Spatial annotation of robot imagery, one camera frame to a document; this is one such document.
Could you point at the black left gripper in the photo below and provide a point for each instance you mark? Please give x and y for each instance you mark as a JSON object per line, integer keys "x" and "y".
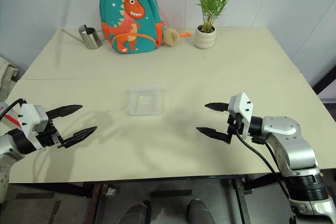
{"x": 50, "y": 137}

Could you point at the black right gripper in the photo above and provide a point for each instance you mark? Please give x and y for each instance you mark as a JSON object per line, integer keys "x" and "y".
{"x": 234, "y": 127}

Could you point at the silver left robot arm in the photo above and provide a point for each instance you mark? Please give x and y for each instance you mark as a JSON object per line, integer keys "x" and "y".
{"x": 8, "y": 148}

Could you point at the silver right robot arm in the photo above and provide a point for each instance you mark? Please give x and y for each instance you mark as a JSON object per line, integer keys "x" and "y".
{"x": 294, "y": 145}

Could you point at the clear square plastic container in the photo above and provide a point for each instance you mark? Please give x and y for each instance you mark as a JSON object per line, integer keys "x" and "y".
{"x": 147, "y": 102}

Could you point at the grey folded cloth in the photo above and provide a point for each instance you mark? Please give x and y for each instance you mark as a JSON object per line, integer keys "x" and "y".
{"x": 6, "y": 77}

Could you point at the white ribbed plant pot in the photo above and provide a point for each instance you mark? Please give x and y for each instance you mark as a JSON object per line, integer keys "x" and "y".
{"x": 205, "y": 37}

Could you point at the steel watering can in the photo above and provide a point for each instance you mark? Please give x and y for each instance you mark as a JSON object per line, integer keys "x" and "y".
{"x": 90, "y": 36}

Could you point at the orange plastic tag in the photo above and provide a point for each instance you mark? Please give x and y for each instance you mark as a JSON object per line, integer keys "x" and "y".
{"x": 185, "y": 34}

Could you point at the beige plush pendant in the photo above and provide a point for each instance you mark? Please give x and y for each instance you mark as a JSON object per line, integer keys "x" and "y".
{"x": 171, "y": 36}

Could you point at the black slanted metal stand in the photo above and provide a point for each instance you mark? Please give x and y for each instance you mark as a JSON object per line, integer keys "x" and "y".
{"x": 326, "y": 77}

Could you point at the teal dinosaur backpack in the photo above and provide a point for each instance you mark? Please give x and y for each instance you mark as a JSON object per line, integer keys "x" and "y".
{"x": 128, "y": 16}

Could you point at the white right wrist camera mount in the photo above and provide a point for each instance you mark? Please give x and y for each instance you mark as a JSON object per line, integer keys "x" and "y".
{"x": 242, "y": 112}

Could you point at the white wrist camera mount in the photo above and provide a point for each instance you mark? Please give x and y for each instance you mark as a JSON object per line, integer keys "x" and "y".
{"x": 30, "y": 119}
{"x": 242, "y": 112}

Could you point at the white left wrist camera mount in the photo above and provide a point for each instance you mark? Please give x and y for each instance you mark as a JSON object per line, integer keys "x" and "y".
{"x": 30, "y": 119}

